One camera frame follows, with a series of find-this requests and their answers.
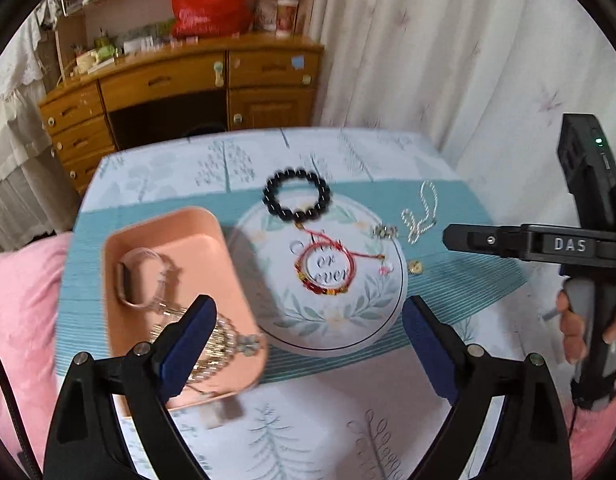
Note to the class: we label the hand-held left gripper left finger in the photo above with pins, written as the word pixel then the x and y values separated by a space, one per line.
pixel 185 345

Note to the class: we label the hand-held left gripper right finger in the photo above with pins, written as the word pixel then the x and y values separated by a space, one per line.
pixel 426 347

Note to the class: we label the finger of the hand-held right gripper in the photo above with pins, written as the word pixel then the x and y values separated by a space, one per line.
pixel 512 243

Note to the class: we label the pink rectangular tray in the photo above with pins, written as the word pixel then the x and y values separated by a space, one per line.
pixel 198 250

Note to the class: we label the person's right hand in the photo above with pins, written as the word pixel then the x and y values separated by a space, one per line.
pixel 571 327

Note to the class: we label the small gold pendant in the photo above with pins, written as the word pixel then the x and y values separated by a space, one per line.
pixel 414 267

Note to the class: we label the white round floral plate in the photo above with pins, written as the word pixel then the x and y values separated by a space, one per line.
pixel 338 327

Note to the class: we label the small silver charm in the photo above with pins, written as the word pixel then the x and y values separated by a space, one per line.
pixel 385 231

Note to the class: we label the pink blanket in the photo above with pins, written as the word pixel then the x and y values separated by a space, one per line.
pixel 18 310

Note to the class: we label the white floral curtain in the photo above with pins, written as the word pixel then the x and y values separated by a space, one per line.
pixel 437 60

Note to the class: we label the wooden desk with drawers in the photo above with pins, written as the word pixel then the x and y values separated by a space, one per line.
pixel 163 80

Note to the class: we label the white lace cloth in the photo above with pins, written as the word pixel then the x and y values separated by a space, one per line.
pixel 13 125

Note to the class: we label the white jar with red label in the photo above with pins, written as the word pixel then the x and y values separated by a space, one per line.
pixel 286 15

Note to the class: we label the red plastic bag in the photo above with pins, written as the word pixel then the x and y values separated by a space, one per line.
pixel 208 5

